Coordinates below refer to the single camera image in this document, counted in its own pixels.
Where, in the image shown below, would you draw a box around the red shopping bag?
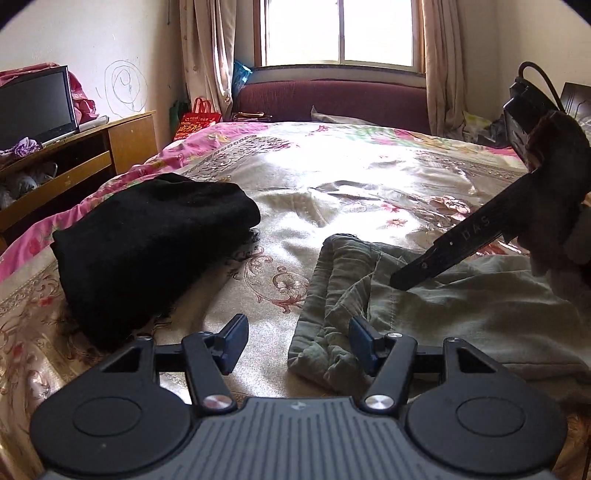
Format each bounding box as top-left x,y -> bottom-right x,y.
173,97 -> 222,141

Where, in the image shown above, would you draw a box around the folded black garment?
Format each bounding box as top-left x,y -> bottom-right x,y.
51,173 -> 260,352

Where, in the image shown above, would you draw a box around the bright window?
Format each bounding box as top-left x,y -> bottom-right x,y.
253,0 -> 425,74

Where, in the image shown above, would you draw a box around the black television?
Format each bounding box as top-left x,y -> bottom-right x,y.
0,66 -> 78,150

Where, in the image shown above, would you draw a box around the wooden tv cabinet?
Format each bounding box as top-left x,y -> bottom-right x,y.
1,111 -> 158,250

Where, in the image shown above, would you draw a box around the left beige curtain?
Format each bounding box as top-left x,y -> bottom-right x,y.
178,0 -> 238,120

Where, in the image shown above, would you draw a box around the floral satin bedspread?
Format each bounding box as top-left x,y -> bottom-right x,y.
1,123 -> 526,479

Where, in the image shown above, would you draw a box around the right beige curtain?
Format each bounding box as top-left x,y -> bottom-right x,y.
421,0 -> 466,139

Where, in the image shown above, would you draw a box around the pink cloth behind tv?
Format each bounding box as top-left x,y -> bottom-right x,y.
1,62 -> 98,125

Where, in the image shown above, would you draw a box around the blue plastic bag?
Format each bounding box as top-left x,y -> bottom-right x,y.
231,60 -> 252,100

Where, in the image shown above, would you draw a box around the black bag by bed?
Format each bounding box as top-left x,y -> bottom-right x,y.
483,115 -> 510,149

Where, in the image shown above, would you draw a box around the beige curtain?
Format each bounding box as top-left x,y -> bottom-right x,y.
421,0 -> 466,139
178,0 -> 238,120

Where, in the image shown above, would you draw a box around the maroon sofa bench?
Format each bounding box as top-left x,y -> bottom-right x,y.
233,80 -> 431,134

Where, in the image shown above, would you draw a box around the right hand in brown glove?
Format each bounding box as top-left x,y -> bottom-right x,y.
518,111 -> 590,311

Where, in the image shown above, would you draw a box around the dark wooden headboard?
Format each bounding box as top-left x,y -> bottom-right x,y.
560,82 -> 591,132

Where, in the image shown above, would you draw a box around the olive green pants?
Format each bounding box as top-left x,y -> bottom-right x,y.
287,234 -> 590,403

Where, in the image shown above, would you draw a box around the purple cloth on cabinet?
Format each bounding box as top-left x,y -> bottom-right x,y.
0,137 -> 42,161

